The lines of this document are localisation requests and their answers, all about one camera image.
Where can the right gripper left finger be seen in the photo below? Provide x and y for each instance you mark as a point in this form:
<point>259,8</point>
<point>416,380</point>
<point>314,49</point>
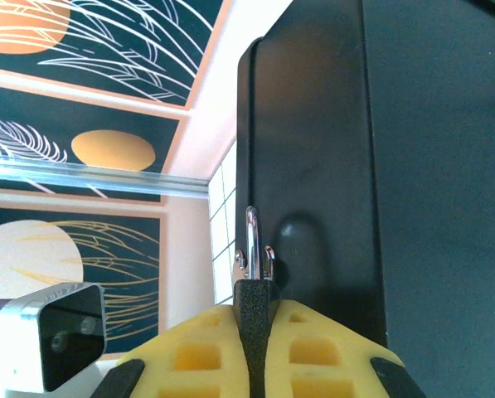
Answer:
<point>168,352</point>

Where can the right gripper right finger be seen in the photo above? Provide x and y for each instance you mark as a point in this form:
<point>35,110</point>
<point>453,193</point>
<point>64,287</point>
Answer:
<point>346,356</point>

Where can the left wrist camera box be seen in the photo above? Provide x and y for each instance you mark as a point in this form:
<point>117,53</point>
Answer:
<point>64,331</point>

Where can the aluminium frame post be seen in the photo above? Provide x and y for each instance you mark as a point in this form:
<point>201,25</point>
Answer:
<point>106,176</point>

